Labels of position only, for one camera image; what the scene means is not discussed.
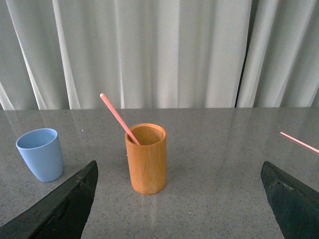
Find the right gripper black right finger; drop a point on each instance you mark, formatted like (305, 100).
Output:
(294, 204)

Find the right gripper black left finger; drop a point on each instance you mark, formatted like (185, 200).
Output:
(62, 214)

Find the pink chopstick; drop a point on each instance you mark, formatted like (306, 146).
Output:
(118, 117)
(300, 142)

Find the light blue plastic cup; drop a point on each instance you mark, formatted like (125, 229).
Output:
(42, 152)

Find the orange bamboo chopstick holder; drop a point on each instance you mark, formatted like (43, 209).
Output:
(147, 160)

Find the pink chopstick on table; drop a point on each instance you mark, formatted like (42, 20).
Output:
(300, 142)

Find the white pleated curtain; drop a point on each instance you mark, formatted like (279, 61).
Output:
(61, 54)

